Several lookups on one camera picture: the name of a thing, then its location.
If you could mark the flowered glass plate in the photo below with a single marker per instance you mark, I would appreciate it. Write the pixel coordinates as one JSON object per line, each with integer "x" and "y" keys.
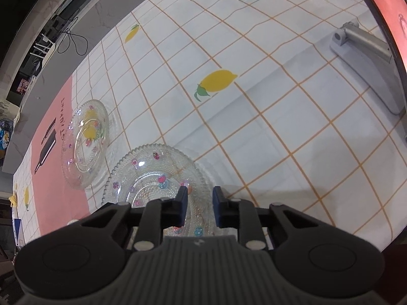
{"x": 86, "y": 152}

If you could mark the marble television ledge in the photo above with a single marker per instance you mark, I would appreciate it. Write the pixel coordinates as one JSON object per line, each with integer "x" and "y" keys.
{"x": 95, "y": 9}

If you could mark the beaded glass plate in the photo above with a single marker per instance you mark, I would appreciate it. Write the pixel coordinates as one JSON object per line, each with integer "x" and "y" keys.
{"x": 149, "y": 171}

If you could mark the white router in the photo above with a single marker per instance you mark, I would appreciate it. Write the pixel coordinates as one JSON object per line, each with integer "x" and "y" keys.
{"x": 42, "y": 47}

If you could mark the pink printed placemat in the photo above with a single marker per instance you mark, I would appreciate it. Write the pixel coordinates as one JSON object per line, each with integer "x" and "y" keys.
{"x": 54, "y": 197}

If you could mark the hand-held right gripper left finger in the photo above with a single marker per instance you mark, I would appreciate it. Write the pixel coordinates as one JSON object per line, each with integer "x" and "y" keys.
{"x": 182, "y": 206}

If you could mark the white and blue box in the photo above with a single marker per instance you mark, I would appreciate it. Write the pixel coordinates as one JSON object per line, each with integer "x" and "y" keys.
{"x": 17, "y": 232}

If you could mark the white grid lemon tablecloth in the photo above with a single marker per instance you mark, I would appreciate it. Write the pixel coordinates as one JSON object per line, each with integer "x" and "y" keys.
{"x": 270, "y": 133}

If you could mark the snack packets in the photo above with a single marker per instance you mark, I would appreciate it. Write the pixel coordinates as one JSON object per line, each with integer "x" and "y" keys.
{"x": 4, "y": 132}

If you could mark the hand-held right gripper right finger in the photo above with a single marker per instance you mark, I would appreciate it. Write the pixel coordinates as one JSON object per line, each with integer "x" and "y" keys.
{"x": 217, "y": 207}

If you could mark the banana peel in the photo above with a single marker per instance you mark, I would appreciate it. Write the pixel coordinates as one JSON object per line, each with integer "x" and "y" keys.
{"x": 13, "y": 199}

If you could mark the monitor with silver stand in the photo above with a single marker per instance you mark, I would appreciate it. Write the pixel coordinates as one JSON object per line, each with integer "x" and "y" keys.
{"x": 365, "y": 57}

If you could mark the pink photo card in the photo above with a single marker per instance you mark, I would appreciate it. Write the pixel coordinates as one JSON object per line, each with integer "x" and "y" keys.
{"x": 23, "y": 85}

